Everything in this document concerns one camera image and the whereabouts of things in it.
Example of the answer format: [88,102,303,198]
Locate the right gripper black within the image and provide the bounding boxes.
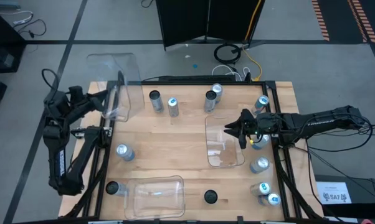
[224,108,281,149]

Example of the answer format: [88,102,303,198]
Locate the clear plastic bin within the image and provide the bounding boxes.
[204,113,246,168]
[87,52,146,123]
[124,175,187,220]

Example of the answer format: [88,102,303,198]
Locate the white light-blue seltzer can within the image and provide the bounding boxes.
[116,144,136,162]
[249,157,271,174]
[211,83,224,104]
[252,135,271,151]

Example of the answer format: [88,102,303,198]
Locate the blue silver Red Bull can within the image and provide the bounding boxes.
[257,192,282,207]
[251,95,270,115]
[167,97,179,118]
[249,182,272,197]

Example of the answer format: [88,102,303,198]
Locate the white Celsius can black lid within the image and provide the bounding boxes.
[149,90,164,114]
[203,189,219,205]
[204,90,219,114]
[105,180,128,197]

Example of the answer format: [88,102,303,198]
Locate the long black bar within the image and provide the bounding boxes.
[158,75,237,82]

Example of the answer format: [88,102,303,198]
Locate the black cabinet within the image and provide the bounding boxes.
[0,6,27,74]

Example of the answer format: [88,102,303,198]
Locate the white SA7 label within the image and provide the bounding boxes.
[316,182,353,205]

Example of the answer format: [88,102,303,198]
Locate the black folding partition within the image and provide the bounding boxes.
[155,0,266,50]

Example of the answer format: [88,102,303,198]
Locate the black box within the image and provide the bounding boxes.
[313,174,375,220]

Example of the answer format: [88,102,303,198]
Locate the black mat orange stripes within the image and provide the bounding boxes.
[310,0,375,44]

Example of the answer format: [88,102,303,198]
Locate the black aluminium frame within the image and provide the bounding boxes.
[61,70,325,222]

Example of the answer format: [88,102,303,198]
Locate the coiled black cable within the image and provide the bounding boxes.
[213,42,242,65]

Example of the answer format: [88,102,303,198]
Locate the thin black floor cable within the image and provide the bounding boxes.
[12,19,47,40]

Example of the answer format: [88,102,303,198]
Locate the white power strip cable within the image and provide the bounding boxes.
[0,11,34,26]

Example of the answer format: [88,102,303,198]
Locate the yellow cable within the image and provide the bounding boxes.
[242,0,263,82]

